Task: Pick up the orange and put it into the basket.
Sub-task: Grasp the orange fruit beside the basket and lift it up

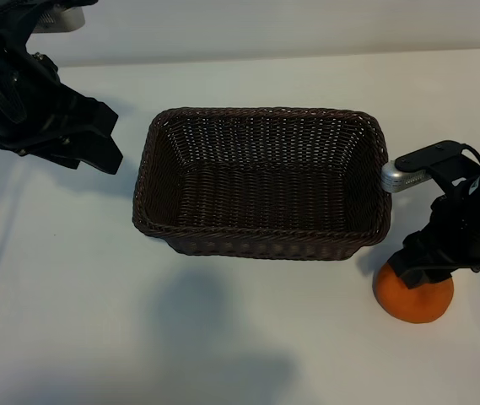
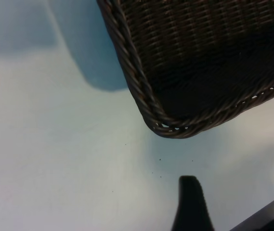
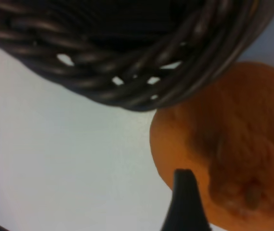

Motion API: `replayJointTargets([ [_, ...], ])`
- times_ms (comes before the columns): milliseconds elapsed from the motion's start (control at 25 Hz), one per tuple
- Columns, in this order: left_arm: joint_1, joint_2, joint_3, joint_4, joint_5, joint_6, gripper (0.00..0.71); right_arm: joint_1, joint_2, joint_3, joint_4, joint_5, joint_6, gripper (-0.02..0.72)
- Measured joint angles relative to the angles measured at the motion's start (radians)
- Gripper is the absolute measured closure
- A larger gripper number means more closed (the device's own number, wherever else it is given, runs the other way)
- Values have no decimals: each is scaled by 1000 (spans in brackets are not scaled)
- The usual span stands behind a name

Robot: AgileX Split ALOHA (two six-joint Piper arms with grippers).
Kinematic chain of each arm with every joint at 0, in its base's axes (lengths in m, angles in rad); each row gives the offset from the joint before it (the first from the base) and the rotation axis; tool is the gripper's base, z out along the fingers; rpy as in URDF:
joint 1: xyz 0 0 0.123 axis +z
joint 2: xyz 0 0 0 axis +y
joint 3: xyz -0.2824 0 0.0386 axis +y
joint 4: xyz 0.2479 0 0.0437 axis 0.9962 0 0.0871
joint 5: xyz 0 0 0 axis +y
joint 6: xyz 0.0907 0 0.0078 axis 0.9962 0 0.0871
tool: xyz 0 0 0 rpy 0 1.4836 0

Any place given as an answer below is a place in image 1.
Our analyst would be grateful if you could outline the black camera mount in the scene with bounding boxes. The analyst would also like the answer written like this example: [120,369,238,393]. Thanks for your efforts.
[394,141,480,199]
[0,0,100,33]

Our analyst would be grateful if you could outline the black right camera cable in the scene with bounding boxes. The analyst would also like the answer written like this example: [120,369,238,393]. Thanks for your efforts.
[458,143,480,170]

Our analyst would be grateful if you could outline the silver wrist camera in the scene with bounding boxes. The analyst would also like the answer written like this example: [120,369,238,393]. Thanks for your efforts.
[32,4,87,34]
[380,162,430,194]

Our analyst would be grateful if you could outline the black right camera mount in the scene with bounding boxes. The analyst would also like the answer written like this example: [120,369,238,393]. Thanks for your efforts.
[394,141,480,199]

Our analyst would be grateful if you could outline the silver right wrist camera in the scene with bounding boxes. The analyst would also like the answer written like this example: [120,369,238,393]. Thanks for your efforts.
[380,162,430,194]

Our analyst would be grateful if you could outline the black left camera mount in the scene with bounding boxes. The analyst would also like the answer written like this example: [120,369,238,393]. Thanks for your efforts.
[0,0,100,33]

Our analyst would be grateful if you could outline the dark brown wicker basket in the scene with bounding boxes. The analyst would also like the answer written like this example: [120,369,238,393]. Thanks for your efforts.
[132,106,393,262]

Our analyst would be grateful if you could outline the orange mandarin fruit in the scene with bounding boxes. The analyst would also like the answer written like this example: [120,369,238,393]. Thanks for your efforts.
[373,262,455,325]

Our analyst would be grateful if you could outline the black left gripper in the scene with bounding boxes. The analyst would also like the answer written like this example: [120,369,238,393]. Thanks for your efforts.
[0,29,124,176]

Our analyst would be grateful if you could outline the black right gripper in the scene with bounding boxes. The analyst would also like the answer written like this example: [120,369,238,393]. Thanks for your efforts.
[393,179,480,290]

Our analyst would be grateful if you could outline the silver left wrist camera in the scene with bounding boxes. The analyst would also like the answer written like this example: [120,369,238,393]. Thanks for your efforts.
[32,4,87,34]

